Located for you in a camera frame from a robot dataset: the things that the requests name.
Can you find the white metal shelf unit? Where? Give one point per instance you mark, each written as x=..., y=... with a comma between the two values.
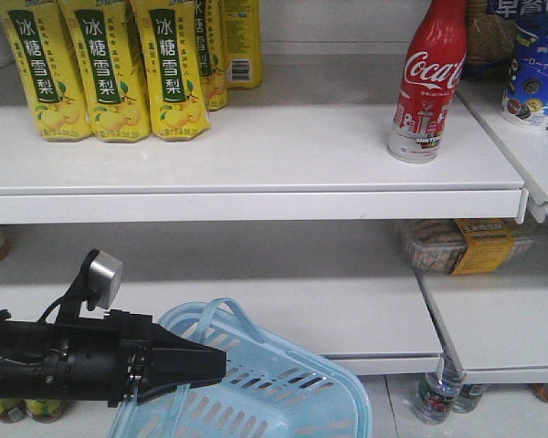
x=288, y=206

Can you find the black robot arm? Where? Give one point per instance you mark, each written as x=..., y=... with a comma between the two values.
x=69, y=361

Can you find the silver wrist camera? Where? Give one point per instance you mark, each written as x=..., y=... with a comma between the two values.
x=100, y=279

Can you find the clear water bottle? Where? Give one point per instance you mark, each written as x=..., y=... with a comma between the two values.
x=435, y=395
x=469, y=397

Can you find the red aluminium coke bottle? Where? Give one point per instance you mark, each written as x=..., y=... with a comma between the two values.
x=431, y=73

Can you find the blue oreo cup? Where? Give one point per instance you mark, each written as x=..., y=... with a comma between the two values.
x=525, y=98

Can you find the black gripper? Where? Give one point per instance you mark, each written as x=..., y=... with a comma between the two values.
x=146, y=373

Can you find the light blue plastic basket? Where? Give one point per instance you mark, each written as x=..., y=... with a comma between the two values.
x=272, y=388

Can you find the clear cookie box yellow band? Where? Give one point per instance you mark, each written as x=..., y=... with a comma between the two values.
x=466, y=246

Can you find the yellow pear drink carton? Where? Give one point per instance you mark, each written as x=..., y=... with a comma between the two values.
x=177, y=101
x=45, y=57
x=108, y=49

